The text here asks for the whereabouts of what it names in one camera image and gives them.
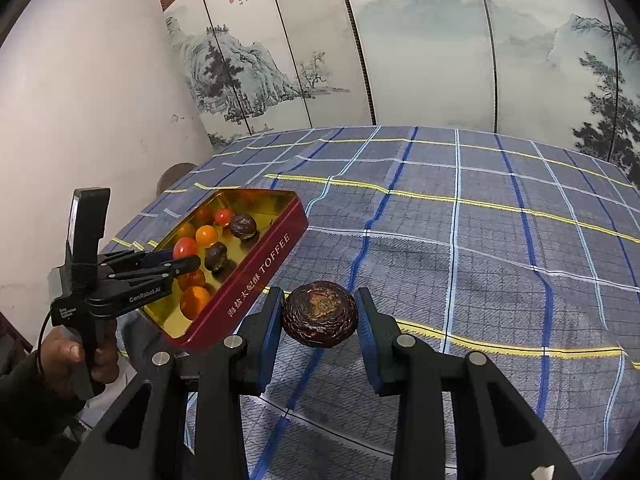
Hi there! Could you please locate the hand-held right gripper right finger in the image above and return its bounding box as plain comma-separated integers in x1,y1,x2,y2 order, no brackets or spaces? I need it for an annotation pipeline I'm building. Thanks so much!
356,287,583,480

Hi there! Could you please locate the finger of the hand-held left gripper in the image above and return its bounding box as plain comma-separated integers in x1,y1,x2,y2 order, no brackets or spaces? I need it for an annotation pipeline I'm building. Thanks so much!
97,247,176,276
112,255,201,287

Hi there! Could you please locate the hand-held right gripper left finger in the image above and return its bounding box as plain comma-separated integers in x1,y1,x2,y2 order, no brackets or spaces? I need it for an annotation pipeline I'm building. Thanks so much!
60,286,286,480

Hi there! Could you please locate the orange mandarin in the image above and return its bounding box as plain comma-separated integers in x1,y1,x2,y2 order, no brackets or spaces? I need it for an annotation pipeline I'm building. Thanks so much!
178,269,207,291
180,286,212,320

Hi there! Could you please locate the wrinkled dark passion fruit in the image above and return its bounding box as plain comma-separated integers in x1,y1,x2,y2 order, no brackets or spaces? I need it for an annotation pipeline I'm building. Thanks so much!
281,281,359,347

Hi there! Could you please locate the red candy tin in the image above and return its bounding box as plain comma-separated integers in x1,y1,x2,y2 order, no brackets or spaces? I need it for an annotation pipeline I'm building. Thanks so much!
135,187,309,350

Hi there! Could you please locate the person's left forearm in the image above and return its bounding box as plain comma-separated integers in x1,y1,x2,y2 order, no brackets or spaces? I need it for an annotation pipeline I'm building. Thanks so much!
0,355,83,480

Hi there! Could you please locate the person's left hand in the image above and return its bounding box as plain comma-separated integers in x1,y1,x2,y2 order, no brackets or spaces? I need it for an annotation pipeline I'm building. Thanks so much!
40,329,121,401

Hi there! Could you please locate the brown round object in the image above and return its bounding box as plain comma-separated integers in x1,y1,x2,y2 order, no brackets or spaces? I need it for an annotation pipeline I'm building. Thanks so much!
156,162,200,196

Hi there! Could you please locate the dark wooden furniture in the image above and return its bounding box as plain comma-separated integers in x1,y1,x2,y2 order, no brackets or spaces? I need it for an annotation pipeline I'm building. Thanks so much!
0,310,33,363

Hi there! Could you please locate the grey plaid bed sheet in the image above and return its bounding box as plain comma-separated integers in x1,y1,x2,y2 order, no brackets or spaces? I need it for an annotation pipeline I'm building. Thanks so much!
97,126,640,480

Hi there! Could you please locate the landscape painted folding screen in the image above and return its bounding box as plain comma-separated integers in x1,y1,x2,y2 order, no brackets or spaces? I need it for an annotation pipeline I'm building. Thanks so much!
157,0,640,191

